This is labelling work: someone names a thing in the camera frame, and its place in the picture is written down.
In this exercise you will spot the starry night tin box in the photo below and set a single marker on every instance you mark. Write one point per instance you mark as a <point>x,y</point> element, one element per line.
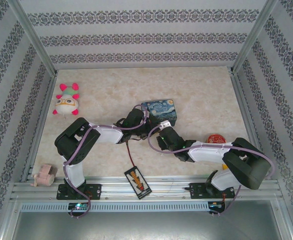
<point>161,110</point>

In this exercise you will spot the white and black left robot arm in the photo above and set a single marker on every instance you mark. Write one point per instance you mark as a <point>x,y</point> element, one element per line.
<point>106,135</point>

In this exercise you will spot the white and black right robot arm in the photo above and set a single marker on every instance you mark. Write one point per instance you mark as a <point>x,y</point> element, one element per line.
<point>209,153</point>

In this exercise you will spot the round tin with red lid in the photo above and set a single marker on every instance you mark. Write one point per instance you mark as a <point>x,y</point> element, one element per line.
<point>216,138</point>

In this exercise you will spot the black connector board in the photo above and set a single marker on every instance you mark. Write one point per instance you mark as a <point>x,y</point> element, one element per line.
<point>137,183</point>

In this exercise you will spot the yellow block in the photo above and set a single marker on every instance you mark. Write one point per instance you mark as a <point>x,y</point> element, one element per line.
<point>225,166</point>

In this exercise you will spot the white plush toy pink limbs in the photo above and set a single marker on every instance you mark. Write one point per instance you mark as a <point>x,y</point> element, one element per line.
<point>66,102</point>

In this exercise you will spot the small circuit board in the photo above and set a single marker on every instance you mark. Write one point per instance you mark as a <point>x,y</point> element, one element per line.
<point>78,206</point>
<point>215,205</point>

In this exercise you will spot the pink wooden toy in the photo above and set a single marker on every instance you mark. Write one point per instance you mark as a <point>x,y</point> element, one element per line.
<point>45,175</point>

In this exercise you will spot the aluminium mounting rail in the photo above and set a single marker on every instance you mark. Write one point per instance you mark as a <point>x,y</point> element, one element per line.
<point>166,180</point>

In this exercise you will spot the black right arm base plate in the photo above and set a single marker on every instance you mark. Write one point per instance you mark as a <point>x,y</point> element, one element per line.
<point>197,191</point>

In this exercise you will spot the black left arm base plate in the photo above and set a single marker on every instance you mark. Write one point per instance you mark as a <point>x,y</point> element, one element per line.
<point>95,191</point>

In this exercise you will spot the aluminium side rail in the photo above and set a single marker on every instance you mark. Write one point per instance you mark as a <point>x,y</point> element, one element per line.
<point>251,125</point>
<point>41,125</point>

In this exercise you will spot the aluminium frame post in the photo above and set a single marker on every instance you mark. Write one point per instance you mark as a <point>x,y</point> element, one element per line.
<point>252,37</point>
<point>35,40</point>

